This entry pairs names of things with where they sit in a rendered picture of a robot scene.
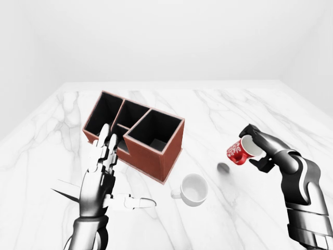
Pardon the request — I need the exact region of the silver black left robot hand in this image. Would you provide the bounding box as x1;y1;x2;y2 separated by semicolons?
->
78;123;157;219

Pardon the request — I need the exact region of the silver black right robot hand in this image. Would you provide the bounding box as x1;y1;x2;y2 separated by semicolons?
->
238;123;304;175

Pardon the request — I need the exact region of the red mug with white print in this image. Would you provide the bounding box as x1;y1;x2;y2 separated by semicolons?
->
226;135;264;166

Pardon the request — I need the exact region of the red-brown desk caddy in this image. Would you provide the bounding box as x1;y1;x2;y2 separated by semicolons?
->
82;90;186;185

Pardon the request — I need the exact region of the white ceramic mug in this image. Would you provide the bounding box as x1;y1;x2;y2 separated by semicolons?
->
171;173;209;207

